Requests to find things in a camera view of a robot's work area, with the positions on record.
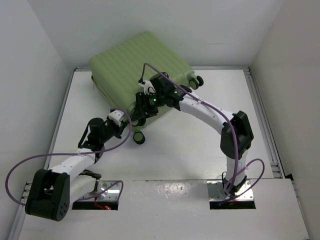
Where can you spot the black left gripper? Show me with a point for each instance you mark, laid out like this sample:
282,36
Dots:
123,124

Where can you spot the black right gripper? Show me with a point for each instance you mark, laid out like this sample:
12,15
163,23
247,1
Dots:
142,111

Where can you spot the green hardshell suitcase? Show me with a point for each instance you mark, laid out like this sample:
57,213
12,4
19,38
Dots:
117,70

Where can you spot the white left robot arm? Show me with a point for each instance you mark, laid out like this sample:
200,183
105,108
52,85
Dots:
54,190

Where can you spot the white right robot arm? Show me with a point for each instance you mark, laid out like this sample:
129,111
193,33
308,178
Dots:
234,128

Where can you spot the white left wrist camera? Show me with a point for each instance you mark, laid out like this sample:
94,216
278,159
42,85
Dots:
116,116

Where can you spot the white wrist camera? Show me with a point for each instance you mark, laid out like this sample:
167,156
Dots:
148,87
116,116

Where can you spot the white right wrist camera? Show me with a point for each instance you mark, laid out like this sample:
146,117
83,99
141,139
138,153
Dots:
148,87

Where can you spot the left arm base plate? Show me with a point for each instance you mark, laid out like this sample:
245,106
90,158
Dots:
108,191

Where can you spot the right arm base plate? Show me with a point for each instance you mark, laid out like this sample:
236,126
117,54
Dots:
217,194

